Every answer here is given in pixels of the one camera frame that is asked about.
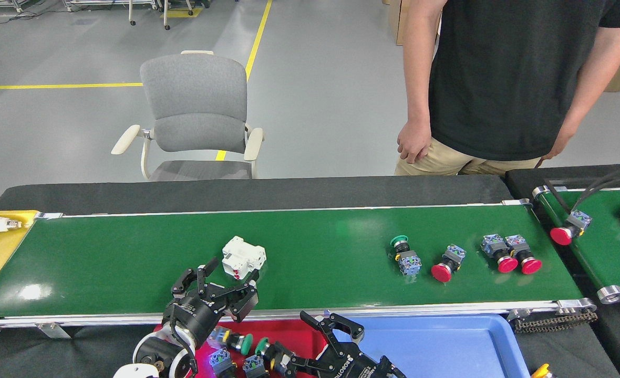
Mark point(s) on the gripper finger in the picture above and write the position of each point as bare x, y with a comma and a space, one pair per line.
344, 331
239, 302
192, 283
310, 368

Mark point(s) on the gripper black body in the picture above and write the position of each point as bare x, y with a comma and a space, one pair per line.
362, 367
192, 317

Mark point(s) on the white circuit breaker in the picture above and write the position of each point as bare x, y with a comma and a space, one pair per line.
241, 254

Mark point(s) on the person's left forearm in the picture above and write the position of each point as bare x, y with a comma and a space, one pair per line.
578, 105

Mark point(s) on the person's right forearm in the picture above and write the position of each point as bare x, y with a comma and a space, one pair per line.
417, 79

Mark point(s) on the red plastic tray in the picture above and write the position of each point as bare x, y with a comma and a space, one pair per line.
305, 336

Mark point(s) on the long green conveyor belt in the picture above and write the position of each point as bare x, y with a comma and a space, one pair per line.
315, 262

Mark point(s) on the blue plastic tray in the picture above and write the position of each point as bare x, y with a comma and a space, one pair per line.
446, 346

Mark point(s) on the short green conveyor belt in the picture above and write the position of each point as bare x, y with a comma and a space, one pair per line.
604, 247

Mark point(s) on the person's right hand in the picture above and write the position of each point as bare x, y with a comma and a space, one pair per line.
414, 139

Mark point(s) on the person's left hand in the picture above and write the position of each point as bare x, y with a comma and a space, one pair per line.
554, 149

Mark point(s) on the grey office chair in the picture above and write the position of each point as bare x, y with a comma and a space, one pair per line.
199, 100

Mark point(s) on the white wheeled rack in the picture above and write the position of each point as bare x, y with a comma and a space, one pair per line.
131, 16
166, 20

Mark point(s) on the person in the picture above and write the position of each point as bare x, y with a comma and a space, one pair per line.
509, 79

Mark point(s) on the black triangular guide frame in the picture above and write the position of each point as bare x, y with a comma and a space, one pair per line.
558, 197

